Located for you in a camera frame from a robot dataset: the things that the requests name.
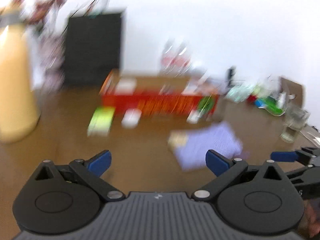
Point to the yellow thermos jug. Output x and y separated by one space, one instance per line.
19 110

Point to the crumpled iridescent wrap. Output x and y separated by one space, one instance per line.
239 93

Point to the black paper bag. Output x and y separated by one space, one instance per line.
92 48

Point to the red cardboard box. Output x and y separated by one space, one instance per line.
162 94

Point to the right water bottle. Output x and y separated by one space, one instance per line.
183 59

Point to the small yellow soap bar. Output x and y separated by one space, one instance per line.
177 139

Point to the black upright device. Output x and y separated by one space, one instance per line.
230 76

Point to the clear drinking glass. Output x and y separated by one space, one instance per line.
295 120

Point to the purple cloth pouch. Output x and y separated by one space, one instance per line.
219 137

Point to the green plastic item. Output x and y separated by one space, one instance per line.
270 105

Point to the white round security tag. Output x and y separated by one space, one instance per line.
131 118

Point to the left water bottle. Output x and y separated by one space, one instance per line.
168 58

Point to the green tissue pack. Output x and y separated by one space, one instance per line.
101 121

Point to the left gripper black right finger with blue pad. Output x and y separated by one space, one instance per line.
259 200

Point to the pink textured vase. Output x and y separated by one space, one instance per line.
51 52

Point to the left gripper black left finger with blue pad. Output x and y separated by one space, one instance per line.
58 199

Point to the water bottle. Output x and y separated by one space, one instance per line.
183 59
168 58

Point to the white translucent container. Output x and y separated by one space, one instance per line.
125 86

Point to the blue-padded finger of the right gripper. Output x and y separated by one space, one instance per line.
289 157

